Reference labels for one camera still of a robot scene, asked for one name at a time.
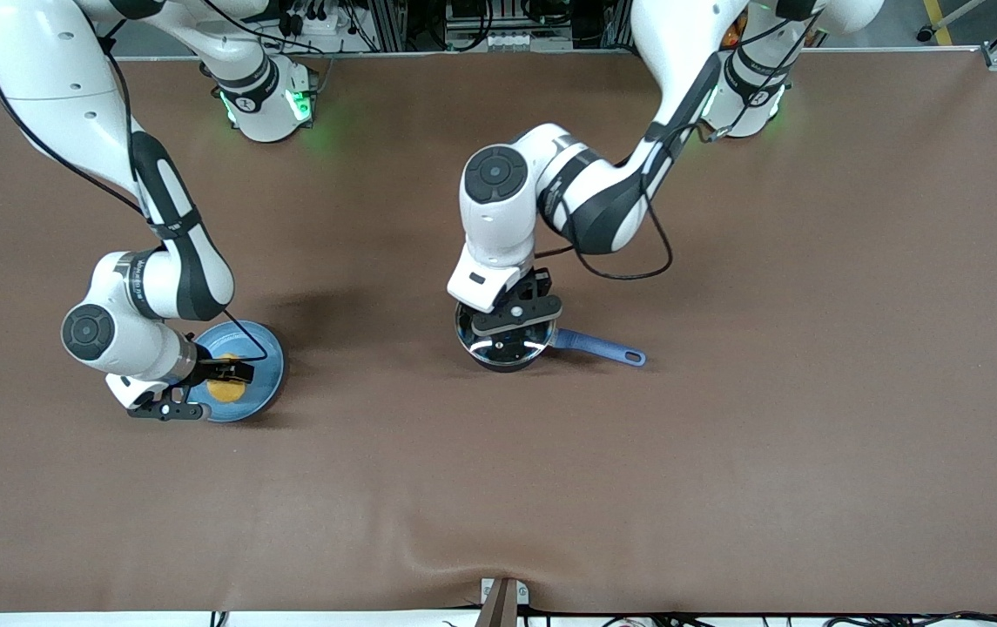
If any glass lid blue knob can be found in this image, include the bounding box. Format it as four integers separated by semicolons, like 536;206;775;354
455;300;558;365

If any blue round plate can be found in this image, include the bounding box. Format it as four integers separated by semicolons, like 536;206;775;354
187;320;286;424

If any brown table mat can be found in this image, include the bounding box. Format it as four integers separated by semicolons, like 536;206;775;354
0;48;997;615

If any white power strip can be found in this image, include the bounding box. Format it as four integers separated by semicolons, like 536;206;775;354
276;0;351;40

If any brown strut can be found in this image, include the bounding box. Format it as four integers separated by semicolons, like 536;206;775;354
475;582;518;627

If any grey metal stand leg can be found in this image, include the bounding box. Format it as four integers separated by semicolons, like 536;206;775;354
916;0;987;43

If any black pot blue handle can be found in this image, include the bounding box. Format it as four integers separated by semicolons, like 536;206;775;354
455;300;647;374

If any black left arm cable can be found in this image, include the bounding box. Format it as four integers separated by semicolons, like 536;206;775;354
537;17;812;281

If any grey metal edge bracket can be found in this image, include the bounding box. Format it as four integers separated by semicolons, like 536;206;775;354
481;577;529;605

